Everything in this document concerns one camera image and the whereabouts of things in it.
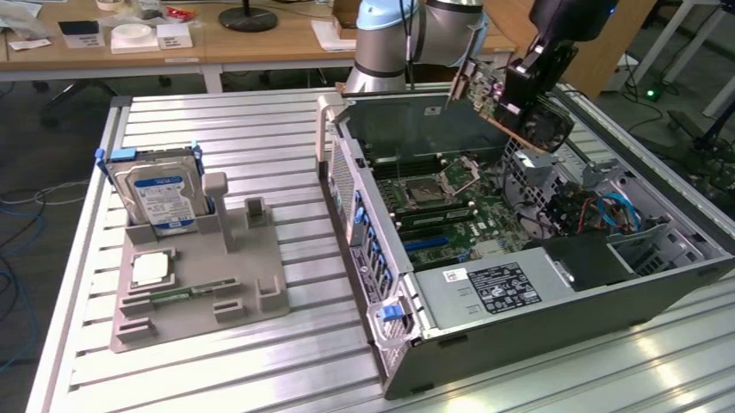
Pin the small white box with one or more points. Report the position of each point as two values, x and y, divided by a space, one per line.
174 36

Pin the grey power supply unit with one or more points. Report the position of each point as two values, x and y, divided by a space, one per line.
459 297

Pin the hard disk with blue carrier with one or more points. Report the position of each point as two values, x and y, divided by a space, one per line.
158 202

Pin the wooden cabinet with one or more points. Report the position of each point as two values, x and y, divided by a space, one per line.
621 56

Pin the installed RAM stick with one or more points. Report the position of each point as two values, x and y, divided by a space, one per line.
439 220
434 213

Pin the metal disk bay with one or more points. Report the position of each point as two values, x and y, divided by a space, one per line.
666 249

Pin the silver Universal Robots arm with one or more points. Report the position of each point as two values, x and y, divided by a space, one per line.
397 43

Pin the blue case latch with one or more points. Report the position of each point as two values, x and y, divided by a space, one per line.
390 312

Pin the green RAM stick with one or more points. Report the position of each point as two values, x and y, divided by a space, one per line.
185 293

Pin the white paper label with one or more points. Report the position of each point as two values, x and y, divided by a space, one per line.
29 44

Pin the green motherboard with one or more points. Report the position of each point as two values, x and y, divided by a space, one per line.
477 232

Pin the wooden desk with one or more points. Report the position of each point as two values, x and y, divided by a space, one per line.
69 58

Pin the graphics card with black fan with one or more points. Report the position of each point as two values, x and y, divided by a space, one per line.
517 107

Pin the white box with tape roll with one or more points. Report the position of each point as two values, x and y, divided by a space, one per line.
134 38

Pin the brown cardboard box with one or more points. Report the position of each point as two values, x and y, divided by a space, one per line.
345 13

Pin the silver CPU chip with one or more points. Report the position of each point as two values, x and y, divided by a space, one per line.
151 269

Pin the black office chair base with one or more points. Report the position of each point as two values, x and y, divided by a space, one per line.
69 96

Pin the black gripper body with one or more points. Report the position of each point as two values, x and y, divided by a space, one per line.
574 19

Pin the blue expansion slot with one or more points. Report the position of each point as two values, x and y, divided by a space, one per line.
426 244

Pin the metal socket cover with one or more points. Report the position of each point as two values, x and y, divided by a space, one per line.
462 172

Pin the black and white box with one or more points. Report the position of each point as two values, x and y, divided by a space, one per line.
81 34

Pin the white paper stack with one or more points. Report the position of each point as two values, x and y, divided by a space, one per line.
330 36

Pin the white table frame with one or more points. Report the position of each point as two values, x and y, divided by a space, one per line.
689 43

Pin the grey parts rack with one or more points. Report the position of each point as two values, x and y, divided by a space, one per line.
195 318

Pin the open dark PC case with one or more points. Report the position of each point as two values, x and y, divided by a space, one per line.
517 327

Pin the CPU socket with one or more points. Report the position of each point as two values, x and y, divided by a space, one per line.
426 191

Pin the black round lamp base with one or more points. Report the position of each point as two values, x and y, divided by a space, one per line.
249 19

